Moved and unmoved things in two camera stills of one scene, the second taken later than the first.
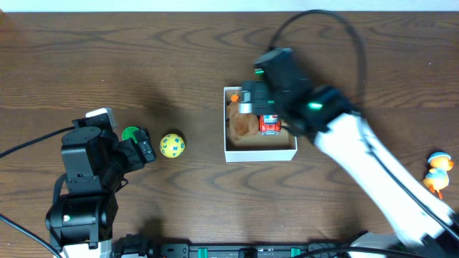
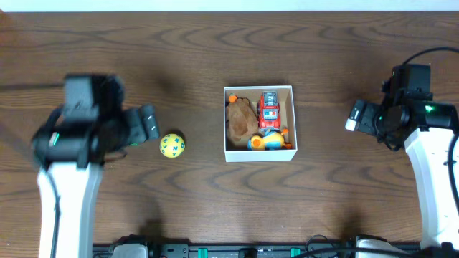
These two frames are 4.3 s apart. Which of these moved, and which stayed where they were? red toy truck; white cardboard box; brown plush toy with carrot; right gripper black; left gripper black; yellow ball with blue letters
Moved: right gripper black; left gripper black; red toy truck
Stayed: white cardboard box; yellow ball with blue letters; brown plush toy with carrot
